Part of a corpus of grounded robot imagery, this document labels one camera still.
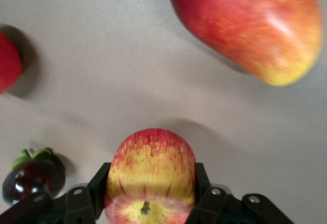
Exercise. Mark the brown table mat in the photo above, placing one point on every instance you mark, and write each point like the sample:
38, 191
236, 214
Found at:
102, 81

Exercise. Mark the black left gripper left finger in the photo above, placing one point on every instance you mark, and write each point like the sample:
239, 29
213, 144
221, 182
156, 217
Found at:
76, 206

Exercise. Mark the red yellow striped apple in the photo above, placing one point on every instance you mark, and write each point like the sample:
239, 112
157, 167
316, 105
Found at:
150, 173

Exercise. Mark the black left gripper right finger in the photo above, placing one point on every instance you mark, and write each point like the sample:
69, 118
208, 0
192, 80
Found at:
217, 208

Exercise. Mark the red yellow mango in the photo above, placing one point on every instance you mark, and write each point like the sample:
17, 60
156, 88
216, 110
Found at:
245, 27

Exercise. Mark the red pomegranate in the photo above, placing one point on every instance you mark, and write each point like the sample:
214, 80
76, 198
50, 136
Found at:
9, 63

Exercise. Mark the dark purple mangosteen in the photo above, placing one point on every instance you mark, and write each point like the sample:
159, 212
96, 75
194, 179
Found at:
30, 178

